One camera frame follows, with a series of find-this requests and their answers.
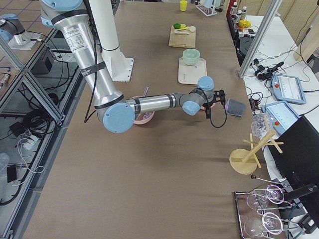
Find grey folded cloth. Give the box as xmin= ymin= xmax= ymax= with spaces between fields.
xmin=227 ymin=99 xmax=246 ymax=117

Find wine glass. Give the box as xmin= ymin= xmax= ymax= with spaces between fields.
xmin=246 ymin=184 xmax=284 ymax=210
xmin=244 ymin=212 xmax=283 ymax=238

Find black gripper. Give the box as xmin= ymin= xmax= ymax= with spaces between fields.
xmin=205 ymin=90 xmax=226 ymax=119

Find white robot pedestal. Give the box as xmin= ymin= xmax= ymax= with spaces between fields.
xmin=89 ymin=0 xmax=134 ymax=82

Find wooden cup tree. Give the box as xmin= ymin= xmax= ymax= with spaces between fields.
xmin=229 ymin=115 xmax=284 ymax=175

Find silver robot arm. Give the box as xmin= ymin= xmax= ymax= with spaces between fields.
xmin=40 ymin=0 xmax=226 ymax=133

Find wire glass rack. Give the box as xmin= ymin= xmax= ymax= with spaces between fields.
xmin=234 ymin=183 xmax=301 ymax=239

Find clear plastic bag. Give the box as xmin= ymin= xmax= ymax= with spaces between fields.
xmin=251 ymin=113 xmax=270 ymax=138

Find white dish rack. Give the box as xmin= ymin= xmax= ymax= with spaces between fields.
xmin=196 ymin=0 xmax=223 ymax=16

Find purple cloth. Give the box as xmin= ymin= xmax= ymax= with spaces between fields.
xmin=224 ymin=101 xmax=228 ymax=114

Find aluminium frame post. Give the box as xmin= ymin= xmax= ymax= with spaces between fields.
xmin=238 ymin=0 xmax=282 ymax=78

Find wooden cutting board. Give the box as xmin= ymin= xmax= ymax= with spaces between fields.
xmin=168 ymin=26 xmax=196 ymax=48

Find black monitor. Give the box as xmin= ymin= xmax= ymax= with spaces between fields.
xmin=269 ymin=116 xmax=319 ymax=187

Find green bowl stack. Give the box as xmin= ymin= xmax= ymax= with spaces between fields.
xmin=182 ymin=49 xmax=200 ymax=66

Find teach pendant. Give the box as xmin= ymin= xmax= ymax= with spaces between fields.
xmin=262 ymin=101 xmax=300 ymax=135
xmin=271 ymin=74 xmax=307 ymax=105

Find yellow plastic spoon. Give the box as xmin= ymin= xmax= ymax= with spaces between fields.
xmin=175 ymin=26 xmax=190 ymax=32

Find lower teach pendant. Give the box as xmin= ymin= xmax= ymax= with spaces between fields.
xmin=262 ymin=101 xmax=300 ymax=135

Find yellow toy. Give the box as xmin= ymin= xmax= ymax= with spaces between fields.
xmin=238 ymin=19 xmax=251 ymax=28

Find upper teach pendant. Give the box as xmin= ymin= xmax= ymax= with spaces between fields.
xmin=271 ymin=74 xmax=307 ymax=105

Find cream rabbit tray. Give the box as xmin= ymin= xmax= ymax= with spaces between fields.
xmin=178 ymin=57 xmax=207 ymax=85

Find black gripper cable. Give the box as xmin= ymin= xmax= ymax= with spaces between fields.
xmin=201 ymin=89 xmax=228 ymax=129

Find upper wine glass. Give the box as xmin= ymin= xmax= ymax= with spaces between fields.
xmin=246 ymin=184 xmax=284 ymax=210

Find lower wine glass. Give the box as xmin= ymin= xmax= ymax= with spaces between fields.
xmin=244 ymin=212 xmax=283 ymax=238

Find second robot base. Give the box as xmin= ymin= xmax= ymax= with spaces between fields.
xmin=0 ymin=13 xmax=35 ymax=50

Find pink bowl with ice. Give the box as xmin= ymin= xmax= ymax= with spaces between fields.
xmin=134 ymin=110 xmax=155 ymax=125

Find yellow cup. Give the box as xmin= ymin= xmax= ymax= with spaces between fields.
xmin=180 ymin=0 xmax=188 ymax=11

